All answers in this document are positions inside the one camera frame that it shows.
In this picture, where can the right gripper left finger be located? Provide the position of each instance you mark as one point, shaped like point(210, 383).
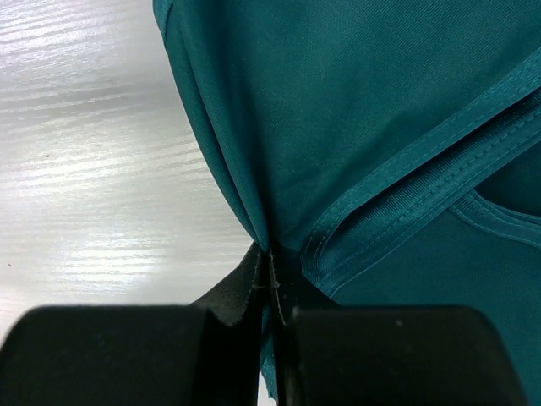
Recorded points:
point(204, 353)

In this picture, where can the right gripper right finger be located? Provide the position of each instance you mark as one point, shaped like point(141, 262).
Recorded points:
point(328, 354)

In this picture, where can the teal cloth napkin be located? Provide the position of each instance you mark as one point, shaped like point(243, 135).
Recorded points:
point(392, 148)

